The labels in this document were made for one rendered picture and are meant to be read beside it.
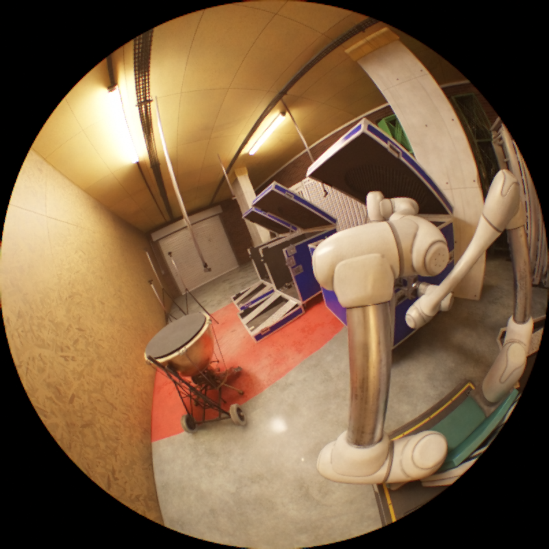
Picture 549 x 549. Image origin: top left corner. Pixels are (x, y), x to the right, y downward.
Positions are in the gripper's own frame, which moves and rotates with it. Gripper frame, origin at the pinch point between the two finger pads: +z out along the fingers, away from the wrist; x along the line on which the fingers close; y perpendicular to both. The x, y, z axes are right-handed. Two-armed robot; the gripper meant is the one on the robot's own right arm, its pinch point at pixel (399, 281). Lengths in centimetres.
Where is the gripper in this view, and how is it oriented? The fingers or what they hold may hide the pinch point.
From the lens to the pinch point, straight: 111.4
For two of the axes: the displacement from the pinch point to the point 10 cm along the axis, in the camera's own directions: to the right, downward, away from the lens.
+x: -3.5, -9.0, -2.8
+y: 9.3, -3.7, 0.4
